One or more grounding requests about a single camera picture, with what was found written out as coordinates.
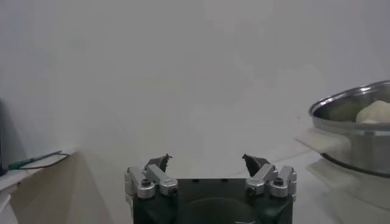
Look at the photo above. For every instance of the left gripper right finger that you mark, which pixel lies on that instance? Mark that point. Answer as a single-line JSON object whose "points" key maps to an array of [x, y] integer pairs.
{"points": [[280, 184]]}

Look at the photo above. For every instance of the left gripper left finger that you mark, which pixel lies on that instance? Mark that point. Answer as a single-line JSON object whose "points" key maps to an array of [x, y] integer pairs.
{"points": [[137, 182]]}

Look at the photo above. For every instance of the white steamed baozi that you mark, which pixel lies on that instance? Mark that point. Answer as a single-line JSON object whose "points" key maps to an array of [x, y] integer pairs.
{"points": [[376, 112]]}

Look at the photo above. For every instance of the perforated steel steamer pot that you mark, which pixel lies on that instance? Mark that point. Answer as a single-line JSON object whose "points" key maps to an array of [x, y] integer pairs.
{"points": [[365, 146]]}

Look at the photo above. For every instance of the white electric cooker base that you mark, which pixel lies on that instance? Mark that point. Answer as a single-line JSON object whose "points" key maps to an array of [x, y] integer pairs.
{"points": [[350, 188]]}

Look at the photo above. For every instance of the green flat tool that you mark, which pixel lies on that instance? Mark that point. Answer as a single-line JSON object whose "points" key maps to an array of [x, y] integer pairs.
{"points": [[24, 162]]}

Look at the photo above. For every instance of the white side desk with tool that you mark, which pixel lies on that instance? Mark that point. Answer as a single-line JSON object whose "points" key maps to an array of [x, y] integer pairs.
{"points": [[12, 182]]}

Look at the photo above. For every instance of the dark grey panel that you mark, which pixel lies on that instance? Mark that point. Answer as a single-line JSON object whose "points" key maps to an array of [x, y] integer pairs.
{"points": [[2, 146]]}

